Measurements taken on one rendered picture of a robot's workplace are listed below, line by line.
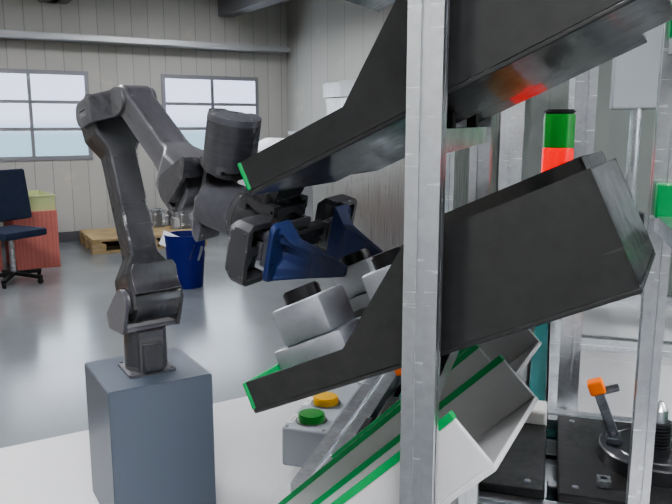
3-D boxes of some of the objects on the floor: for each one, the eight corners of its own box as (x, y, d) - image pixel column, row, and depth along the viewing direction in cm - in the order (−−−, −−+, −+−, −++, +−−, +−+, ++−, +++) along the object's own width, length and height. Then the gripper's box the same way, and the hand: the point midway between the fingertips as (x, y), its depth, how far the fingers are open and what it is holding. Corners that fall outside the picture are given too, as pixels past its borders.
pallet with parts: (184, 234, 911) (183, 205, 905) (210, 244, 834) (209, 213, 827) (75, 243, 844) (73, 211, 837) (93, 255, 766) (91, 221, 760)
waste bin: (167, 293, 597) (164, 234, 588) (155, 284, 629) (152, 228, 620) (214, 287, 616) (212, 230, 608) (200, 279, 649) (198, 225, 640)
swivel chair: (57, 282, 637) (49, 171, 619) (-8, 292, 600) (-18, 174, 582) (32, 272, 678) (24, 168, 661) (-30, 281, 641) (-40, 170, 624)
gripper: (291, 225, 86) (403, 271, 78) (178, 258, 71) (303, 318, 63) (300, 176, 84) (415, 218, 76) (184, 199, 69) (315, 254, 61)
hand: (335, 252), depth 71 cm, fingers open, 6 cm apart
